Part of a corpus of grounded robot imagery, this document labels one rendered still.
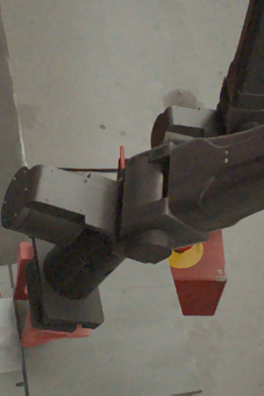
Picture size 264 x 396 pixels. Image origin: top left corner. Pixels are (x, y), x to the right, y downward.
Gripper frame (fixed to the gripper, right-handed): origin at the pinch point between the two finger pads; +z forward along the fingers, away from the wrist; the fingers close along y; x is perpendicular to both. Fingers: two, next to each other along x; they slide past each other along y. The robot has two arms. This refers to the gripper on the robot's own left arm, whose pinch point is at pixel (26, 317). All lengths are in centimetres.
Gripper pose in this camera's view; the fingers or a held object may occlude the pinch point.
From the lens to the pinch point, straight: 84.8
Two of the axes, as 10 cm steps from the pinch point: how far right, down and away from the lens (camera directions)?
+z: -5.3, 5.7, 6.3
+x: 8.2, 1.8, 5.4
